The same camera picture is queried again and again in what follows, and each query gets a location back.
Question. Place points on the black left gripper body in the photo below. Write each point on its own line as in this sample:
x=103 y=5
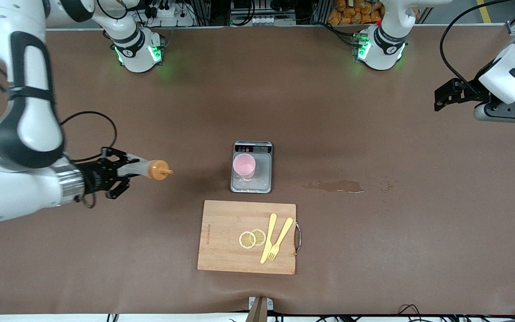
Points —
x=468 y=93

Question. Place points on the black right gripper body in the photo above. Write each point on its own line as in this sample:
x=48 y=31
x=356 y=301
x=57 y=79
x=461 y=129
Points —
x=93 y=177

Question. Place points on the clear sauce bottle orange cap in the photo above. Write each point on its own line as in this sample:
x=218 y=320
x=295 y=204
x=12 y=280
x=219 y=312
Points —
x=157 y=170

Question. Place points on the pink plastic cup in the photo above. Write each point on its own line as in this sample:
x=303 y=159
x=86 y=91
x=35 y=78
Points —
x=244 y=166

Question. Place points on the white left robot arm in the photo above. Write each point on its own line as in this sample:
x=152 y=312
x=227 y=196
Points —
x=512 y=71

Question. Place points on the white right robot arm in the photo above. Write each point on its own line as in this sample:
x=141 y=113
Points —
x=16 y=192

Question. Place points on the wooden cutting board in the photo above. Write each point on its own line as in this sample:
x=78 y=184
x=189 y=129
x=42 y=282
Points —
x=226 y=232

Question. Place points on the pile of orange items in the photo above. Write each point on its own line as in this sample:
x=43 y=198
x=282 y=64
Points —
x=351 y=13

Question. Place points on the lemon slice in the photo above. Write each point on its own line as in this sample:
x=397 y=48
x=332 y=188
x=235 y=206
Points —
x=247 y=240

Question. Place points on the silver digital kitchen scale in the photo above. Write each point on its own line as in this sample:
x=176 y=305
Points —
x=264 y=172

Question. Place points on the white power strip with plugs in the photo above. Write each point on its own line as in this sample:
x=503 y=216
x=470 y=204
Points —
x=168 y=11

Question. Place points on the yellow plastic knife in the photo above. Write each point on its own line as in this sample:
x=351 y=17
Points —
x=269 y=235

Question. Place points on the yellow plastic fork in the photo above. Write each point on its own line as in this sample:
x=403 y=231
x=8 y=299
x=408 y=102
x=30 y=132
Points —
x=284 y=230

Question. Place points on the small white connector strip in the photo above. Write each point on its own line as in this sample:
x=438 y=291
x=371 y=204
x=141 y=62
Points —
x=264 y=20

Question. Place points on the metal bracket with brown post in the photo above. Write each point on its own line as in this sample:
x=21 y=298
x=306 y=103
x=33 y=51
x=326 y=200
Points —
x=259 y=311

